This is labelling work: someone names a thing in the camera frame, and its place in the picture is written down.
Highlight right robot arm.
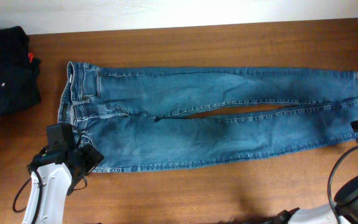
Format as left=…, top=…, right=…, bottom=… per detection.
left=268, top=120, right=358, bottom=224

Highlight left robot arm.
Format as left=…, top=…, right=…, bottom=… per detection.
left=22, top=123, right=104, bottom=224

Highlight blue denim jeans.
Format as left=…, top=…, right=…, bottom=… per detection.
left=58, top=62, right=358, bottom=172

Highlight black folded garment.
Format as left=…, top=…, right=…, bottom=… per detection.
left=0, top=26, right=41, bottom=117

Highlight right black cable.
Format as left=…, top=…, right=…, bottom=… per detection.
left=327, top=141, right=358, bottom=218

